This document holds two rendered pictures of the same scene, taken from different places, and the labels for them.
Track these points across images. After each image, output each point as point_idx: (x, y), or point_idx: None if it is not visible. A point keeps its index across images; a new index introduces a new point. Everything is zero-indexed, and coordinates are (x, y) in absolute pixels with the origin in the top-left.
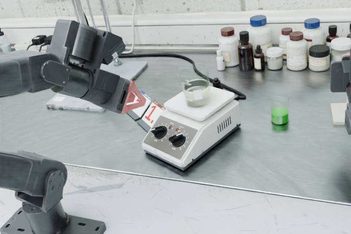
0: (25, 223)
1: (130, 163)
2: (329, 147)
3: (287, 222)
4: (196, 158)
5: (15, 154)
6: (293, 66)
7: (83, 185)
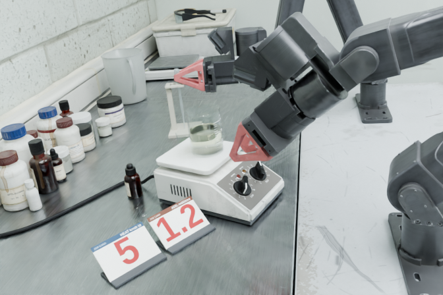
0: (437, 278)
1: (277, 232)
2: (234, 135)
3: (328, 141)
4: None
5: (442, 134)
6: (81, 155)
7: (333, 260)
